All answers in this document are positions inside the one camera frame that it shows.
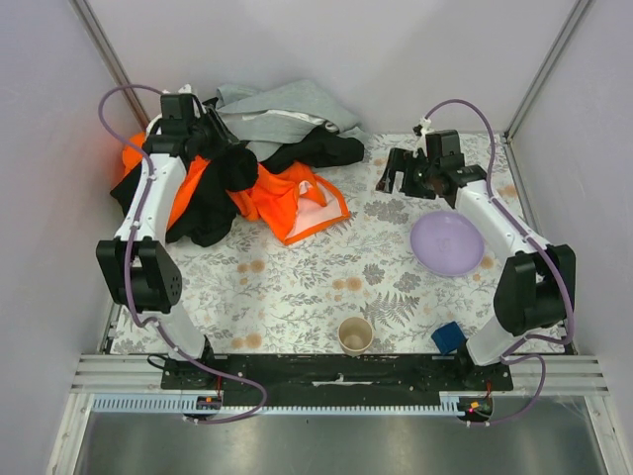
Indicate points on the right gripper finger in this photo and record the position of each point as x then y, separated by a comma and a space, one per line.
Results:
387, 181
397, 162

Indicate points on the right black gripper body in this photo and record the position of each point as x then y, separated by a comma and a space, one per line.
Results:
401, 168

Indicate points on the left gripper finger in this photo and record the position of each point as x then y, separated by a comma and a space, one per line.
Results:
219, 127
230, 145

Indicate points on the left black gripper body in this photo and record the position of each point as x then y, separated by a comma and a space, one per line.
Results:
218, 131

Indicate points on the black cloth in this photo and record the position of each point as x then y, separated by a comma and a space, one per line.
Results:
203, 210
319, 149

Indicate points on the orange cloth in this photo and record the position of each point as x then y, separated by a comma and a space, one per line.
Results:
294, 204

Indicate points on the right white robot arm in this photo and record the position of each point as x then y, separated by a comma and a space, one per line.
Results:
536, 289

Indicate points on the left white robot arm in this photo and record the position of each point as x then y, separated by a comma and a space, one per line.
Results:
139, 272

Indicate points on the grey cloth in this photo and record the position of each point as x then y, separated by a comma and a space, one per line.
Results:
267, 120

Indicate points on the purple plate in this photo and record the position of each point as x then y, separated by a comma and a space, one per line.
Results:
446, 243

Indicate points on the beige paper cup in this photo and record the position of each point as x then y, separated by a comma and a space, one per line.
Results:
355, 336

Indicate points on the blue cube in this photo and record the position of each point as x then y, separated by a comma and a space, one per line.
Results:
448, 338

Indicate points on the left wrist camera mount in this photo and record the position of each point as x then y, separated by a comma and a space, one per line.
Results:
186, 90

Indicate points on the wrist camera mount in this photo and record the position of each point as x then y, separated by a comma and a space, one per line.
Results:
186, 90
422, 130

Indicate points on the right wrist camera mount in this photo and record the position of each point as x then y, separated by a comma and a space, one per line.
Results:
422, 130

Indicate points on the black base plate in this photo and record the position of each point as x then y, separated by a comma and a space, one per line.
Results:
336, 378

